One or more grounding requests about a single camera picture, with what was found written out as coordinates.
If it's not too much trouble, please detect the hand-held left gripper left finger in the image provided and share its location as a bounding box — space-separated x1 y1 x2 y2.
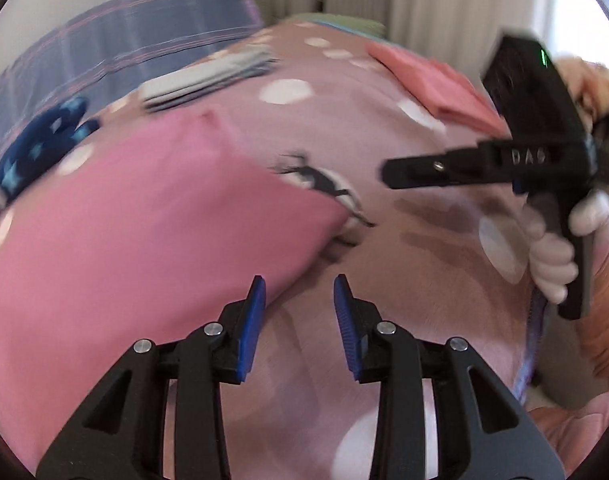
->
37 275 268 480

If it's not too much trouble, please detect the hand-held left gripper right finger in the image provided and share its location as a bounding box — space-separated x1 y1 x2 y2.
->
333 274 567 480

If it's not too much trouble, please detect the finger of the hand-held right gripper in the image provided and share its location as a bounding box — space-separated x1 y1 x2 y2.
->
381 144 485 191

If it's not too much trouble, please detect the pink long-sleeved shirt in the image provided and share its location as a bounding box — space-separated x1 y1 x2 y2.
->
0 110 350 466

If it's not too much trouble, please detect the person's right hand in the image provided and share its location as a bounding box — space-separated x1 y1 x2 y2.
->
521 190 609 306

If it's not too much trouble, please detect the folded coral cloth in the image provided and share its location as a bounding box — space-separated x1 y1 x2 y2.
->
367 41 510 138

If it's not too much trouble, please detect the green pillow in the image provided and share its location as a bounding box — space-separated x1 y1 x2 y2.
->
289 12 387 38

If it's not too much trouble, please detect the folded grey patterned garment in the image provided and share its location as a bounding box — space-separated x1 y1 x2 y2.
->
147 50 280 113

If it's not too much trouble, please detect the person's orange fleece clothing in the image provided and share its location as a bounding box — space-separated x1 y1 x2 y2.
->
528 57 609 468

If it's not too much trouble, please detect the navy star print garment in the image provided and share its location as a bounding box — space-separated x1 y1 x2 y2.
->
0 97 102 216

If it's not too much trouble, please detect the purple plaid pillow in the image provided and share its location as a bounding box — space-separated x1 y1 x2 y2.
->
0 0 265 171

